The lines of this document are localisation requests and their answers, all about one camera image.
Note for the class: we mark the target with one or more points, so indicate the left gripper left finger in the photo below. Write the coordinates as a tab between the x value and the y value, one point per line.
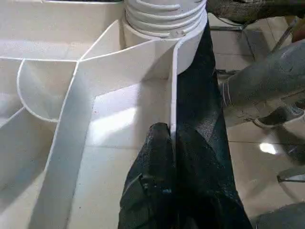
150	181

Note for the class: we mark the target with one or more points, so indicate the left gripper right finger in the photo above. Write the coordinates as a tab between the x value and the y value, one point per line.
205	186

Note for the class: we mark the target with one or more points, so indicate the white plastic table top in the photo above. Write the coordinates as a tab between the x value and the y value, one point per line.
95	95

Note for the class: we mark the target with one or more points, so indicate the white plastic table leg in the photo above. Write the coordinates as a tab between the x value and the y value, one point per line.
164	16

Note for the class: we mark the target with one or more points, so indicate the shiny chrome stand tube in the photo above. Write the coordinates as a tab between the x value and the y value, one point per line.
291	175

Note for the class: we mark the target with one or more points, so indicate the grey trouser legs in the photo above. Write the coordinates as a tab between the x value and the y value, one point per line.
267	76

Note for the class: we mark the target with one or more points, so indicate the black metal frame bar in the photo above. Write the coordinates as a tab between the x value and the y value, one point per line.
286	34

